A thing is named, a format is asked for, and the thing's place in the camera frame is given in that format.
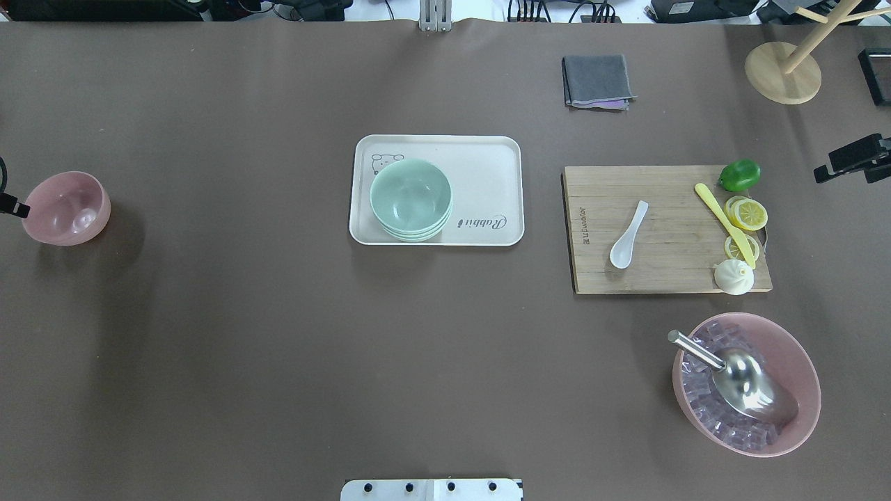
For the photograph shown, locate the small pink bowl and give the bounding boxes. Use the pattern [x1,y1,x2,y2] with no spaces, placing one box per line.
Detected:
[22,171,111,246]

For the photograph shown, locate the large pink ice bowl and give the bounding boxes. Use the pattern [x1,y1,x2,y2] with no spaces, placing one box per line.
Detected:
[672,312,822,459]

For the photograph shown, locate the white ceramic spoon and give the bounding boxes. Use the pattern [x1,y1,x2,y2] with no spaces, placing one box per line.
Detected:
[610,200,649,269]

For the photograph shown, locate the wooden cup tree stand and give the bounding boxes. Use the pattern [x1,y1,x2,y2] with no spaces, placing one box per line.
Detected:
[744,1,890,105]

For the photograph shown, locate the green lime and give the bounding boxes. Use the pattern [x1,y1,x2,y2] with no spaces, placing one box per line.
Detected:
[718,159,762,193]

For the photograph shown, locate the lemon slice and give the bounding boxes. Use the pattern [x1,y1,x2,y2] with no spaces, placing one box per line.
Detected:
[723,196,769,232]
[723,234,761,261]

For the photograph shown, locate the yellow plastic knife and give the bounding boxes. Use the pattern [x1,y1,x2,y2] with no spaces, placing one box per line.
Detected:
[694,183,757,269]

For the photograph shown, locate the white steamed bun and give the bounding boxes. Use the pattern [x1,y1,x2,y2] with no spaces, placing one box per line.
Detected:
[713,259,755,295]

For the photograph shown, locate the bamboo cutting board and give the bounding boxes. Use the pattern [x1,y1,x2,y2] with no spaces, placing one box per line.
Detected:
[562,165,731,294]

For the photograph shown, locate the metal ice scoop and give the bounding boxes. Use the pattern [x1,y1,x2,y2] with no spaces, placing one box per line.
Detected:
[666,330,799,426]

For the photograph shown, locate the grey folded cloth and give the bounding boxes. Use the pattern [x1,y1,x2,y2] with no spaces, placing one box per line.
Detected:
[561,54,637,111]

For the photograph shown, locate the cream rabbit tray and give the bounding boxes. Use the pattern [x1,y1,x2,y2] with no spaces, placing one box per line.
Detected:
[348,134,525,246]

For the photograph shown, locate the stacked green bowls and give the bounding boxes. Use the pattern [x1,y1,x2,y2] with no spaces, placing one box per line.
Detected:
[370,159,454,242]

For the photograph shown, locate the aluminium frame post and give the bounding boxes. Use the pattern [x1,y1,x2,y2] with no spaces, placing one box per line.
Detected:
[419,0,454,32]

